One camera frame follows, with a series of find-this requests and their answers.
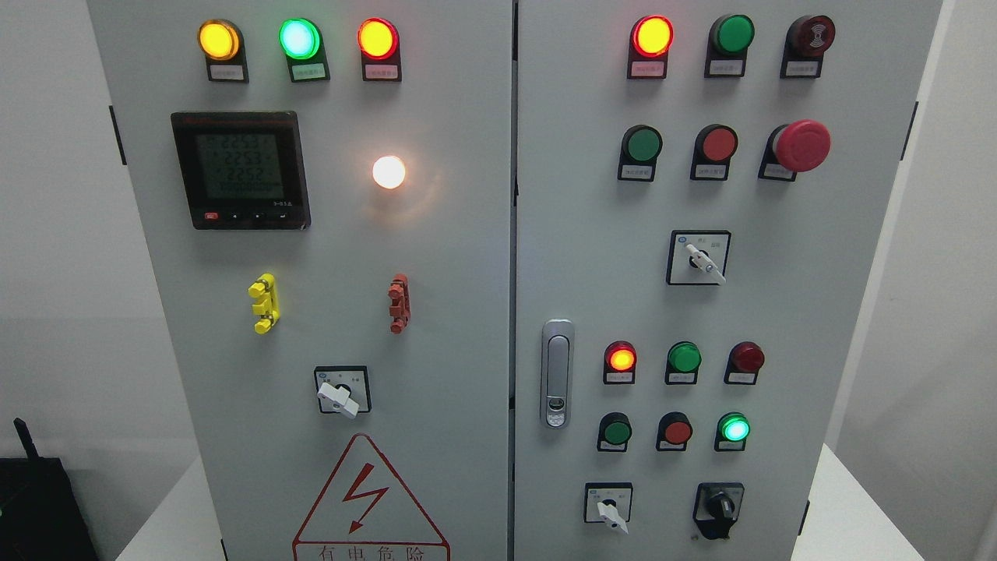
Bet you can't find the black knob rotary switch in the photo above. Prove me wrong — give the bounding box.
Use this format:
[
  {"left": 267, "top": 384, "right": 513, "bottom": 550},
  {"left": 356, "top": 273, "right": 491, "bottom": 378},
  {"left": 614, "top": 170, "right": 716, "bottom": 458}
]
[{"left": 693, "top": 482, "right": 745, "bottom": 540}]

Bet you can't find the red terminal connector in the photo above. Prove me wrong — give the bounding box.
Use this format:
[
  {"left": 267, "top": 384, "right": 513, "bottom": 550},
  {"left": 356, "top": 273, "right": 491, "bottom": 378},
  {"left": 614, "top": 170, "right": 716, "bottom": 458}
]
[{"left": 387, "top": 273, "right": 410, "bottom": 334}]

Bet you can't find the red lit lamp lower left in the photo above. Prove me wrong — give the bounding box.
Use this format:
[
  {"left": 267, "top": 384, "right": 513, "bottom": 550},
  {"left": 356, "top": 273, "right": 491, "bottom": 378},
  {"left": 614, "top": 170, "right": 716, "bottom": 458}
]
[{"left": 603, "top": 340, "right": 637, "bottom": 386}]

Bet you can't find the white glowing indicator lamp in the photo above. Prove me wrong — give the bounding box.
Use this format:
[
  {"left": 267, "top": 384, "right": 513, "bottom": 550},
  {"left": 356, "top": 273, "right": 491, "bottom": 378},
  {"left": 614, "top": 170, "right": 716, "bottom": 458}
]
[{"left": 372, "top": 155, "right": 407, "bottom": 189}]

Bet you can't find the green push button lower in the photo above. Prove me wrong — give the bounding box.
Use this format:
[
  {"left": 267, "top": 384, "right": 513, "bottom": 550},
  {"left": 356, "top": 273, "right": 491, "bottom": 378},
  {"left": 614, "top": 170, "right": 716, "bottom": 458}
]
[{"left": 596, "top": 411, "right": 632, "bottom": 453}]

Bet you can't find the green push button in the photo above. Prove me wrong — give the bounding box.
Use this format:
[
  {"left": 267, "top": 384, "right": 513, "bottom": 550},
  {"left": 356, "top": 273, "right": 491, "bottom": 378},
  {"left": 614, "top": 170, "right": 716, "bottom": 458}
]
[
  {"left": 617, "top": 125, "right": 663, "bottom": 182},
  {"left": 596, "top": 411, "right": 632, "bottom": 453}
]

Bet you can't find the grey left cabinet door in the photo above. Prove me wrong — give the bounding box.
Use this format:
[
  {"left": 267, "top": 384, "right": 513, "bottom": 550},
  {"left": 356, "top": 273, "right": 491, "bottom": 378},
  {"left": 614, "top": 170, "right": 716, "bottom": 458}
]
[{"left": 88, "top": 1, "right": 513, "bottom": 560}]

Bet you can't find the grey cabinet door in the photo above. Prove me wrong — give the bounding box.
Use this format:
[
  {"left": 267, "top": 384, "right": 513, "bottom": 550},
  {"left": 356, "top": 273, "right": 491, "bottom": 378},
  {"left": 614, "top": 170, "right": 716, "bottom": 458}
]
[
  {"left": 513, "top": 1, "right": 942, "bottom": 560},
  {"left": 88, "top": 1, "right": 513, "bottom": 560}
]

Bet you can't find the green push button upper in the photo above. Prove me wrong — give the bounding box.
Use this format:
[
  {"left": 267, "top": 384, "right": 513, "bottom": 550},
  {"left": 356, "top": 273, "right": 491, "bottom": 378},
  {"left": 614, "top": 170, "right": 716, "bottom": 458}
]
[{"left": 617, "top": 125, "right": 663, "bottom": 182}]

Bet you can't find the green lamp lower middle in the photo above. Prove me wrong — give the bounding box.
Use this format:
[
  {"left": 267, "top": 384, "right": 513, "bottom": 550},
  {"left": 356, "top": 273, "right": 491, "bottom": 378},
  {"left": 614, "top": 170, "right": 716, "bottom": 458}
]
[{"left": 664, "top": 340, "right": 703, "bottom": 386}]

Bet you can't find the grey right cabinet door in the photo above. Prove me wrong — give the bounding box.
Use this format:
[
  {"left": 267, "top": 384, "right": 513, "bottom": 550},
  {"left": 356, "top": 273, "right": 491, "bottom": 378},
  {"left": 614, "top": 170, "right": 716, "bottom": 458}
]
[{"left": 513, "top": 1, "right": 942, "bottom": 560}]

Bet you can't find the red push button lower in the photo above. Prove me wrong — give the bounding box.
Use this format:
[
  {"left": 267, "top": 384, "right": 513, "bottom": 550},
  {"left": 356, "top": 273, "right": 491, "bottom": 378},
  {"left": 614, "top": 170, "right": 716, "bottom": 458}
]
[{"left": 655, "top": 411, "right": 693, "bottom": 452}]

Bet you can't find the red push button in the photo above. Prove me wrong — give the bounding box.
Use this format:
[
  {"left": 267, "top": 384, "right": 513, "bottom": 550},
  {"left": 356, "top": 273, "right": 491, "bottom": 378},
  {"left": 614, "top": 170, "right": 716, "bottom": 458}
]
[
  {"left": 689, "top": 124, "right": 738, "bottom": 182},
  {"left": 655, "top": 411, "right": 693, "bottom": 452}
]

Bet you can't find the yellow terminal connector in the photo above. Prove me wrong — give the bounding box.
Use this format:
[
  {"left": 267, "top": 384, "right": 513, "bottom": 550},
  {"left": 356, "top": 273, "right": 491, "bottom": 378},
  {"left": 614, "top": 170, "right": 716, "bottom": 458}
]
[{"left": 247, "top": 273, "right": 280, "bottom": 335}]

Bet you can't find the red push button upper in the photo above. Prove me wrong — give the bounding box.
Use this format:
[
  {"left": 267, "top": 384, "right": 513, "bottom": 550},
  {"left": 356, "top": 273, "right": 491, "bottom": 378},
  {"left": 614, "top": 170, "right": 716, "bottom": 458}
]
[{"left": 689, "top": 124, "right": 738, "bottom": 182}]

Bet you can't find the red lamp lower right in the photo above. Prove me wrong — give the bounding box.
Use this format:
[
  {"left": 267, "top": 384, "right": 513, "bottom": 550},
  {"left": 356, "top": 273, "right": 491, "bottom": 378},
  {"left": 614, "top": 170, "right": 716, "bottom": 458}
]
[{"left": 724, "top": 341, "right": 766, "bottom": 386}]

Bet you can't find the red lightning warning sticker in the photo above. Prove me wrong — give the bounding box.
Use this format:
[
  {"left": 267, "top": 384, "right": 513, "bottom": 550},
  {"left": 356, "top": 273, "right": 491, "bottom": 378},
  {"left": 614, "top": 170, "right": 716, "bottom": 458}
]
[{"left": 292, "top": 433, "right": 451, "bottom": 560}]

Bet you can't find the red-ringed yellow indicator lamp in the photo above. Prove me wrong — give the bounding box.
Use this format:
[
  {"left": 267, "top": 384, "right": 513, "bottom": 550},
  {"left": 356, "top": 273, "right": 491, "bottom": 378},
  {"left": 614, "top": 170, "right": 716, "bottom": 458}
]
[{"left": 357, "top": 17, "right": 403, "bottom": 82}]

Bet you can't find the green lamp bottom right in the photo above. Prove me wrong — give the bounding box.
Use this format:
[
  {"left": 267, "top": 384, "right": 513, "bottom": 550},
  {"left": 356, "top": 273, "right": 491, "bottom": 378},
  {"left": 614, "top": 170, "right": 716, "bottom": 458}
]
[{"left": 713, "top": 411, "right": 751, "bottom": 452}]

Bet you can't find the black digital power meter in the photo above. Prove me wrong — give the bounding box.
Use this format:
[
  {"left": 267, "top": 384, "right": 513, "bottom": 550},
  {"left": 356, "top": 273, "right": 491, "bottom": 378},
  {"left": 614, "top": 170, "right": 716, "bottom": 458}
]
[{"left": 171, "top": 111, "right": 311, "bottom": 230}]

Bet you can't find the red lit lamp right door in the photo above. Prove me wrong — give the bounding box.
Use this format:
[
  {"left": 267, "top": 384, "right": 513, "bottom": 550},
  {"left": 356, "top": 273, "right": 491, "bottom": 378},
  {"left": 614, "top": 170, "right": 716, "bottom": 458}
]
[{"left": 627, "top": 14, "right": 674, "bottom": 79}]

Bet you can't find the green lit indicator lamp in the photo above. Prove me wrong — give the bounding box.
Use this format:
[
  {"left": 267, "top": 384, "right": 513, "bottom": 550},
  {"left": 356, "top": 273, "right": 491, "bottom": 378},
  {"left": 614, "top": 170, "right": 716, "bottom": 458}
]
[{"left": 279, "top": 18, "right": 330, "bottom": 83}]

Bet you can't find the red emergency stop mushroom button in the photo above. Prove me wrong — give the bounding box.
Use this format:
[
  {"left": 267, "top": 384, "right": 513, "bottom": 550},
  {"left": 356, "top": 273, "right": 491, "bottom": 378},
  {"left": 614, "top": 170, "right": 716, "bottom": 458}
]
[{"left": 758, "top": 118, "right": 832, "bottom": 182}]

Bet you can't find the green indicator lamp top right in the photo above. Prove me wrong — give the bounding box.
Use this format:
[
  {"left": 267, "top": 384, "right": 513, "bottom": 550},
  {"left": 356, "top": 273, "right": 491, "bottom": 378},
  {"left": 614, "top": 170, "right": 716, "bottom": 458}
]
[{"left": 704, "top": 14, "right": 756, "bottom": 79}]

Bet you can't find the yellow indicator lamp top left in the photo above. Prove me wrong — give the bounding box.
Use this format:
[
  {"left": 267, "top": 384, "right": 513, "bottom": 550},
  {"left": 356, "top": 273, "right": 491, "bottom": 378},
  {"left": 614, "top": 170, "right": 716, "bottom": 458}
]
[{"left": 197, "top": 19, "right": 248, "bottom": 83}]

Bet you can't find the dark red buzzer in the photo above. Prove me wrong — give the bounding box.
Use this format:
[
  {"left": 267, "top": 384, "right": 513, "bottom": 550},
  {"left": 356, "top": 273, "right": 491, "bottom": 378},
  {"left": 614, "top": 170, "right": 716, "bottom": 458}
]
[{"left": 780, "top": 15, "right": 836, "bottom": 79}]

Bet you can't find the black device with antenna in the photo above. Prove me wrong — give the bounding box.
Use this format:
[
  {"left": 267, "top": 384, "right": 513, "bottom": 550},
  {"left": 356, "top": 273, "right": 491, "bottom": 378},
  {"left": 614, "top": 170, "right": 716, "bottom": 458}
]
[{"left": 1, "top": 418, "right": 97, "bottom": 560}]

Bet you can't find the silver door lock handle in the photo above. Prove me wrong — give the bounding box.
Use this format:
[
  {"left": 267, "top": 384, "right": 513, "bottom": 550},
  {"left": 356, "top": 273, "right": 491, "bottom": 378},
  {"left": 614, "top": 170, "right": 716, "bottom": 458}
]
[{"left": 541, "top": 319, "right": 576, "bottom": 429}]

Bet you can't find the white-handled left selector switch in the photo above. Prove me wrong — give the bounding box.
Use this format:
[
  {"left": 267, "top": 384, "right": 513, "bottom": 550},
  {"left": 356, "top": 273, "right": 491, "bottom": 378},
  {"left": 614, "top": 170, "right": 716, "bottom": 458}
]
[{"left": 313, "top": 365, "right": 372, "bottom": 419}]

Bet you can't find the white-handled selector switch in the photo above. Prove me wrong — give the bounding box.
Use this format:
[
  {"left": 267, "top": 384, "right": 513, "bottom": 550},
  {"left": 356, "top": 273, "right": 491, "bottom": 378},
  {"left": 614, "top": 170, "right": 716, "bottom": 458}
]
[
  {"left": 666, "top": 230, "right": 732, "bottom": 285},
  {"left": 583, "top": 482, "right": 634, "bottom": 534},
  {"left": 313, "top": 365, "right": 372, "bottom": 419}
]

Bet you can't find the white-handled upper selector switch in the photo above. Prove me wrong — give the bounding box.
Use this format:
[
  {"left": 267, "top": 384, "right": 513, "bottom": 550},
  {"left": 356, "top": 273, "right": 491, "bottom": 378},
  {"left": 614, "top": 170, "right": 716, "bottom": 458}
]
[{"left": 666, "top": 230, "right": 732, "bottom": 285}]

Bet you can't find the white-handled lower selector switch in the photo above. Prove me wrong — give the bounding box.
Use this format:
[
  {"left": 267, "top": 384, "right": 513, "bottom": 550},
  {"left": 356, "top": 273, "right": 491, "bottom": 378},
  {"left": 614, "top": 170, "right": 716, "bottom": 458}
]
[{"left": 583, "top": 482, "right": 634, "bottom": 534}]

